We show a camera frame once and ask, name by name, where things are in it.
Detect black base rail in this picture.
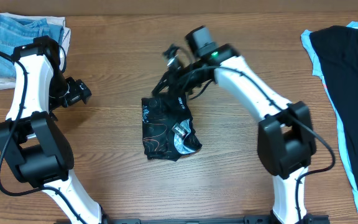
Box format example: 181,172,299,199
109,215,280,224

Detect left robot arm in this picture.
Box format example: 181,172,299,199
0,35,109,223

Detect folded blue jeans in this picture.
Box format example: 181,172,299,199
0,14,65,78

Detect plain black t-shirt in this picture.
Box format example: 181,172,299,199
310,26,358,189

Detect black cycling jersey orange lines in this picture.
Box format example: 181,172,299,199
141,93,202,161

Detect light blue t-shirt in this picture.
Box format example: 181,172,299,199
300,29,358,213

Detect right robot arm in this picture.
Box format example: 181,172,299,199
142,26,316,223

